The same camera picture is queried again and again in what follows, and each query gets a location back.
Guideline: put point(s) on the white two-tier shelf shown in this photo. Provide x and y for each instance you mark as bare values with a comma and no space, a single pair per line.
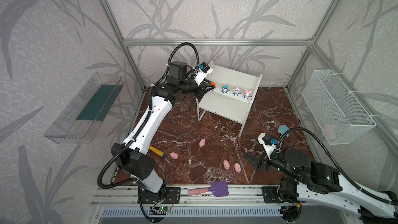
236,109

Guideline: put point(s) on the pink toy in basket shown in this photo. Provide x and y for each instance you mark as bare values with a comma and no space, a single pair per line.
329,131

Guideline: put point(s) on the green circuit board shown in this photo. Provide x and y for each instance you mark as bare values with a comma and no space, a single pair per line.
161,210

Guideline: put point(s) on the pink pig toy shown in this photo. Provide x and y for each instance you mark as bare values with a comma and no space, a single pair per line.
202,142
174,155
237,167
226,164

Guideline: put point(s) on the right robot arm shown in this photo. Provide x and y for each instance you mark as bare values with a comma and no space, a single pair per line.
308,181

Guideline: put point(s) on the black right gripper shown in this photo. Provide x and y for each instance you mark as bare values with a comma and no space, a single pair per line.
264,163

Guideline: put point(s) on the purple toy spatula pink handle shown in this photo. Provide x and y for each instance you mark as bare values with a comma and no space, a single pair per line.
217,188

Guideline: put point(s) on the yellow toy shovel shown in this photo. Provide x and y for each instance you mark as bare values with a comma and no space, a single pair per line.
157,151

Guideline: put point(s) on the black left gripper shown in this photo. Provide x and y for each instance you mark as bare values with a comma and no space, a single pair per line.
199,88

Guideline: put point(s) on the blue green Doraemon figure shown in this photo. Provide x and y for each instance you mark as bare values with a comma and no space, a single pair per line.
224,89

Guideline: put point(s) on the white wire mesh basket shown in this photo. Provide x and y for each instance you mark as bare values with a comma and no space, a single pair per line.
331,102

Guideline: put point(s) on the clear plastic wall bin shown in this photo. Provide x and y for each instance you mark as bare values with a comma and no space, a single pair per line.
80,121

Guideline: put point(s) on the white hooded Doraemon figure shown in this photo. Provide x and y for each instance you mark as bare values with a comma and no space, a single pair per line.
236,91

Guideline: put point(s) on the light blue toy shovel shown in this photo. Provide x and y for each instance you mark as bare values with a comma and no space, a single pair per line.
282,129

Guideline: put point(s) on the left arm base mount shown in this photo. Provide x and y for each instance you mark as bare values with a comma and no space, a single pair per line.
167,195

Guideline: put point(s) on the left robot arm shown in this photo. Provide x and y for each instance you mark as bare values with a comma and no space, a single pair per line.
131,155

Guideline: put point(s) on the pink hooded Doraemon figure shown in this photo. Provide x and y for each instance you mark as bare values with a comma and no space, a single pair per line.
247,94

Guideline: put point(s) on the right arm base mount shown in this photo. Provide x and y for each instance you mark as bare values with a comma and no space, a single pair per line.
278,195

